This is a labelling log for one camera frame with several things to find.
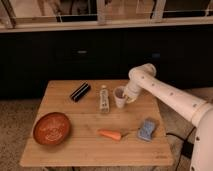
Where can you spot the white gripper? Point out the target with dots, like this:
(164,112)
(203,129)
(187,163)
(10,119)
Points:
(131,91)

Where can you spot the white ceramic cup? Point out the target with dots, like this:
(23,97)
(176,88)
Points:
(119,98)

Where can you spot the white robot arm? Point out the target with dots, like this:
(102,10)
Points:
(195,110)

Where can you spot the orange ceramic bowl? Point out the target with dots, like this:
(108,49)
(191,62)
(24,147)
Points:
(52,129)

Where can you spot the small clear bottle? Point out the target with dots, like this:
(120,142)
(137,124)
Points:
(104,100)

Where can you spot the blue sponge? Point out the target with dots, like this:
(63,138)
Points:
(146,130)

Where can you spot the orange carrot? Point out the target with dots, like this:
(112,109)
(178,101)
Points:
(115,135)

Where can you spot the black rectangular box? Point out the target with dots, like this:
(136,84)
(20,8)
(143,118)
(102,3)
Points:
(80,92)

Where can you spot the wooden table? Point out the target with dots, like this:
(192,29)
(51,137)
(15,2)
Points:
(85,147)

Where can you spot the black power adapter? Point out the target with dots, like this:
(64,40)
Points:
(187,149)

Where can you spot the dark cabinet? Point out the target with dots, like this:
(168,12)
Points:
(182,55)

